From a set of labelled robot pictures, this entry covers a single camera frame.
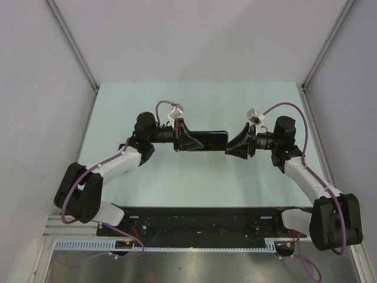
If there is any phone in pink case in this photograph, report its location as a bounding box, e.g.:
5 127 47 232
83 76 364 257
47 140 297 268
118 144 128 152

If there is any purple cable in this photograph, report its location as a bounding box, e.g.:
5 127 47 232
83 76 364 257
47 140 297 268
262 102 345 281
55 100 177 268

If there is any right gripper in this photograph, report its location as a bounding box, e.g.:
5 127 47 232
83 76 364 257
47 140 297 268
225 123 280 160

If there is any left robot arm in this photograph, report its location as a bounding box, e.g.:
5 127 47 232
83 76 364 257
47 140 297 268
54 112 204 236

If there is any phone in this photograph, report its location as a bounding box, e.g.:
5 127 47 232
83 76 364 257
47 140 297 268
118 144 128 152
186 130 229 152

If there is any right aluminium corner post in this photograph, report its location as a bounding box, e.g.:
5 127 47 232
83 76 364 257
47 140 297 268
301 0 359 92

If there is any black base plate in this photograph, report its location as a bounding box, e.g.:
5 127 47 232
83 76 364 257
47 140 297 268
60 205 307 248

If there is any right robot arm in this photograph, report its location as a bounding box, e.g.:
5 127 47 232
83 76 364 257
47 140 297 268
225 116 363 252

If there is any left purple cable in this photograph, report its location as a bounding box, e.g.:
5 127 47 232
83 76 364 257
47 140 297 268
55 100 177 268

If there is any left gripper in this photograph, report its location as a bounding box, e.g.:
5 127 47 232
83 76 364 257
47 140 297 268
147 118 203 152

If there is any right side aluminium rail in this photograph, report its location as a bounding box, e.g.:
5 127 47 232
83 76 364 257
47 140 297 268
297 84 340 196

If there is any aluminium corner post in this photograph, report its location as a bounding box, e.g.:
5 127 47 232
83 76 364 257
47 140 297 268
301 0 359 92
44 0 100 92

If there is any white slotted cable duct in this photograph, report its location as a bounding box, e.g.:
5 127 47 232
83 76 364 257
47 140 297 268
54 239 276 254

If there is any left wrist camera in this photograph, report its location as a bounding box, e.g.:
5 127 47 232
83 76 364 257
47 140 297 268
167 104 184 127

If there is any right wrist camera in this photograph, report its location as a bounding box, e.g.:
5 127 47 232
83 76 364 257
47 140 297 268
246 108 265 134

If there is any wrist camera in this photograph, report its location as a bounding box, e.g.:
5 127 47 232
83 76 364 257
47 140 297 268
246 108 265 134
167 104 184 127

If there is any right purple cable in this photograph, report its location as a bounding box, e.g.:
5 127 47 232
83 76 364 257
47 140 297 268
262 102 345 281

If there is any left aluminium corner post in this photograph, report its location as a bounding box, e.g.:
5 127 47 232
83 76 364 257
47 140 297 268
44 0 100 92

